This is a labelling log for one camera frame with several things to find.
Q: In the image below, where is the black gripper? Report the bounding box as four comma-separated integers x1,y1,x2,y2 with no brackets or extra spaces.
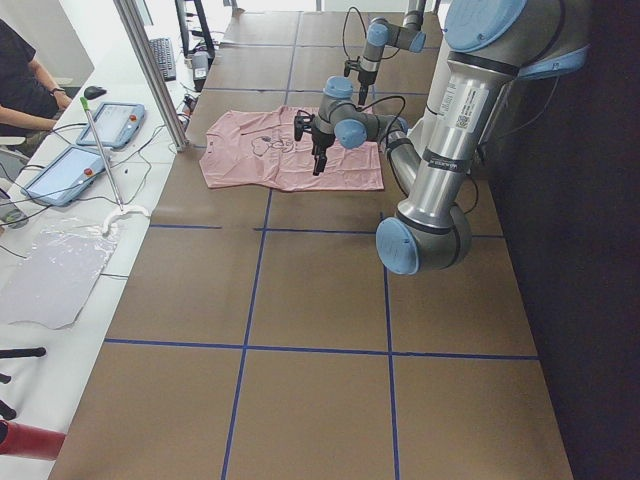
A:
358,59,377,106
311,115,335,176

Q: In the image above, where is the pink Snoopy t-shirt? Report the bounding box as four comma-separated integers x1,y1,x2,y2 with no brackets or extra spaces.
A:
199,106,384,192

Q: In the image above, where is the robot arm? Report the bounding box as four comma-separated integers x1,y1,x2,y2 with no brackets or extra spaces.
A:
294,1,592,275
354,0,426,105

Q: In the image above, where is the black keyboard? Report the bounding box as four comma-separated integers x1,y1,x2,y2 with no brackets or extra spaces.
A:
148,37,177,81

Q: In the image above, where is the far blue teach pendant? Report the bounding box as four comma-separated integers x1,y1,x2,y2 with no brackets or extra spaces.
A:
86,102,146,150

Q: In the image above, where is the blue teach pendant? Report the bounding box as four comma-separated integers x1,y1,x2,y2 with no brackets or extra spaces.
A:
21,146,104,207
86,102,146,150

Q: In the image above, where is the black computer mouse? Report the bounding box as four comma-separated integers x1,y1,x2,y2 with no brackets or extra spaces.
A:
83,85,107,100

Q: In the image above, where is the metal rod green tip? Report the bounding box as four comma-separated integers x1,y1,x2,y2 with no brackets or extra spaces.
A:
80,96,124,213

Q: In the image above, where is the near blue teach pendant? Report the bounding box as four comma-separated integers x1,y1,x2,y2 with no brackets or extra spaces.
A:
21,146,104,207

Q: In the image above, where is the seated person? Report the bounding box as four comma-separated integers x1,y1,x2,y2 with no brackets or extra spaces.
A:
1,20,71,137

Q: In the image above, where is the clear plastic bag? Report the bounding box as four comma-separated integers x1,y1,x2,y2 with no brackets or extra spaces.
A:
1,218,120,330

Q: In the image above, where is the red cylinder bottle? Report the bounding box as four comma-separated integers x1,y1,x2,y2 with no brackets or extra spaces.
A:
0,420,66,460

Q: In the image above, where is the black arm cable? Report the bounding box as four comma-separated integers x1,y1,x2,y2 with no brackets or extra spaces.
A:
341,5,371,61
357,95,409,151

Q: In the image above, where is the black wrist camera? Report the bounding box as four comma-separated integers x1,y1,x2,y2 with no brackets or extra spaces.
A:
293,109,315,142
343,57,361,77

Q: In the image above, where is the aluminium frame post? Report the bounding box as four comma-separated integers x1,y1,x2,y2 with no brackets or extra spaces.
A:
113,0,188,152

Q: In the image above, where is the black camera tripod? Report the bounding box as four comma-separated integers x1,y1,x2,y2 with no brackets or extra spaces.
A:
0,346,47,421

